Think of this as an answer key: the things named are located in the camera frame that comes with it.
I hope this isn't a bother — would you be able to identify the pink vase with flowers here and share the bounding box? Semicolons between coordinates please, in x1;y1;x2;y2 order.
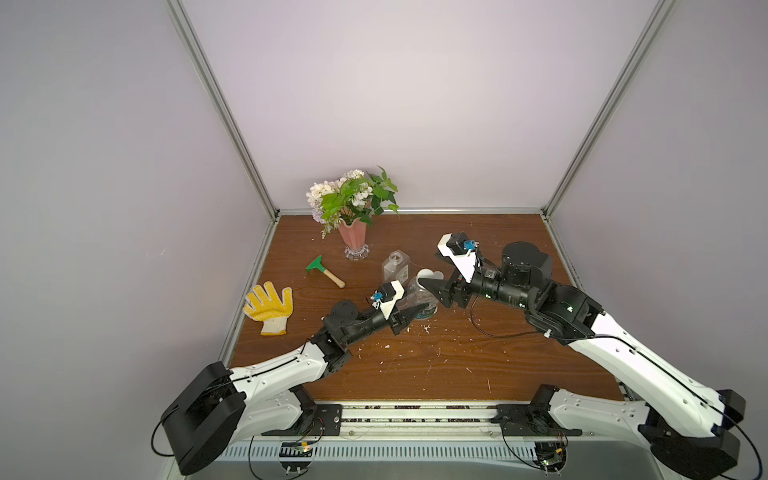
305;166;400;261

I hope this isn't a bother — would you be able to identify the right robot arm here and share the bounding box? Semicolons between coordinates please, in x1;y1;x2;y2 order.
423;232;748;479

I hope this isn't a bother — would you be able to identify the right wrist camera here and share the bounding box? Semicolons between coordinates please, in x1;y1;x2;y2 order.
437;232;478;283

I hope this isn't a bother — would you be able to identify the square clear bottle with label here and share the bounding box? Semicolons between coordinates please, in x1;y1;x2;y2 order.
381;250;410;286

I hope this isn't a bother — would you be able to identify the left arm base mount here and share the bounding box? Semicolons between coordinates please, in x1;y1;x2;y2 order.
262;404;343;437

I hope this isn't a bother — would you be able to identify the round clear bottle front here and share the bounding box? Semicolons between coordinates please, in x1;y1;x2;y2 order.
399;277;439;320

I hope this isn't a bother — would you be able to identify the yellow work glove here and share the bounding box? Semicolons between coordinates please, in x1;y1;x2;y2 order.
242;281;294;337

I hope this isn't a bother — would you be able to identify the white cap small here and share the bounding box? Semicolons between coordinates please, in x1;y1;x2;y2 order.
416;268;444;280

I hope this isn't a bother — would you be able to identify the green scraper wooden handle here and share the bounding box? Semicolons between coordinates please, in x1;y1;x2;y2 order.
306;255;346;289

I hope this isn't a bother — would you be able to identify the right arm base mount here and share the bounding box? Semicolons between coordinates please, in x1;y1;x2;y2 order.
490;404;583;437

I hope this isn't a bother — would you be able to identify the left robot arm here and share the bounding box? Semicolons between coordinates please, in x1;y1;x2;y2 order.
159;301;426;476

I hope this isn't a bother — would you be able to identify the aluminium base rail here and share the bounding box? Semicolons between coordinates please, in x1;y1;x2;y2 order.
207;402;606;472

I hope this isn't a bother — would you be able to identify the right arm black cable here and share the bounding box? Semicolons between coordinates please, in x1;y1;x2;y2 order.
469;305;541;340

